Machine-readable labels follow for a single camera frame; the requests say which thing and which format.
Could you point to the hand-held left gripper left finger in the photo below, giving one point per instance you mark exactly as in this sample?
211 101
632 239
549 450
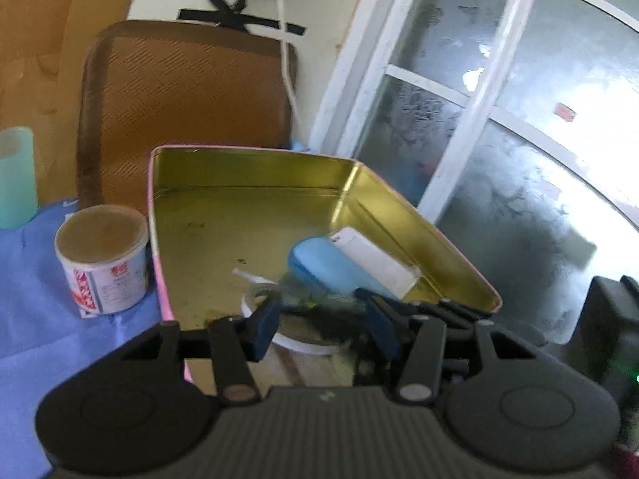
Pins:
263 332

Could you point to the blue table cloth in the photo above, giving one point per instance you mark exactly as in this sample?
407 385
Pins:
30 319

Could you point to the white red paper cup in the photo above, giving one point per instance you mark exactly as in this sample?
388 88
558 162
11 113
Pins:
110 279

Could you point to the red window sticker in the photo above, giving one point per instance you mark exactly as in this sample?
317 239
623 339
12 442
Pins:
565 111

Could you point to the pink tin box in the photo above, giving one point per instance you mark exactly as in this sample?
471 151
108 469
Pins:
224 229

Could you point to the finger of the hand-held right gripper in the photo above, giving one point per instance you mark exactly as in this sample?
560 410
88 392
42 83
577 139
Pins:
464 312

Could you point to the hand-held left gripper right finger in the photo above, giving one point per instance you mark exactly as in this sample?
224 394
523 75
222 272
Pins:
383 332

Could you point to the black tape cross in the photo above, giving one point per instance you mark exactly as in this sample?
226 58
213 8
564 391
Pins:
239 19

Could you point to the green plastic cup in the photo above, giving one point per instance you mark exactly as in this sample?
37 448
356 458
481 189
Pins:
17 179

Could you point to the white window frame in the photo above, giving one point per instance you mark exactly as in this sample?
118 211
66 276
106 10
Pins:
474 100

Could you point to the brown mesh chair back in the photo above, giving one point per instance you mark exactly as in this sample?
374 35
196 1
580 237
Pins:
184 100

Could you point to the wood-pattern wall panel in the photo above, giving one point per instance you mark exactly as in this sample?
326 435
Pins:
40 60

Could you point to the white foam tray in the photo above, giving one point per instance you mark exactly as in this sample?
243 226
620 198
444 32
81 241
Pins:
379 259

